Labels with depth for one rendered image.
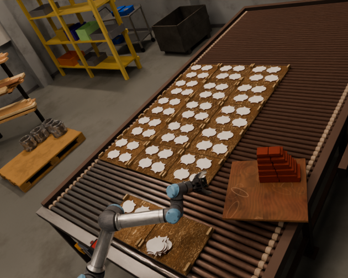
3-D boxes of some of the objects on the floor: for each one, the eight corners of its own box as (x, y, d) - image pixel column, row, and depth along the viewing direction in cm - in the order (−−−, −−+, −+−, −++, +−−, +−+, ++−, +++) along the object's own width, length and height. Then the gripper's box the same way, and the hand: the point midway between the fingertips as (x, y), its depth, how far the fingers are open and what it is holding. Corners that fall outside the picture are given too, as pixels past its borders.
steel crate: (215, 33, 700) (206, 3, 660) (189, 57, 650) (178, 25, 610) (186, 34, 752) (177, 6, 712) (160, 56, 702) (149, 27, 662)
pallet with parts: (58, 129, 593) (47, 114, 572) (88, 137, 538) (77, 120, 517) (0, 180, 524) (-15, 164, 502) (27, 194, 469) (12, 177, 447)
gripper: (198, 202, 184) (220, 196, 197) (190, 169, 187) (212, 165, 200) (188, 203, 190) (209, 197, 204) (180, 171, 193) (202, 167, 206)
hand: (207, 181), depth 204 cm, fingers open, 14 cm apart
